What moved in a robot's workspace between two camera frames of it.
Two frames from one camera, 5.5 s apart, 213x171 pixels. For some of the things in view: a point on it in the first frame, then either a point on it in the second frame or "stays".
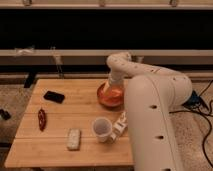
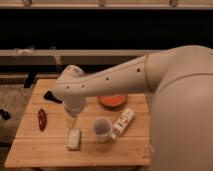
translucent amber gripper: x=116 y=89 -> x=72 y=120
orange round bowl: x=111 y=95 stays
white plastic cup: x=102 y=128 stays
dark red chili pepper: x=42 y=119 stays
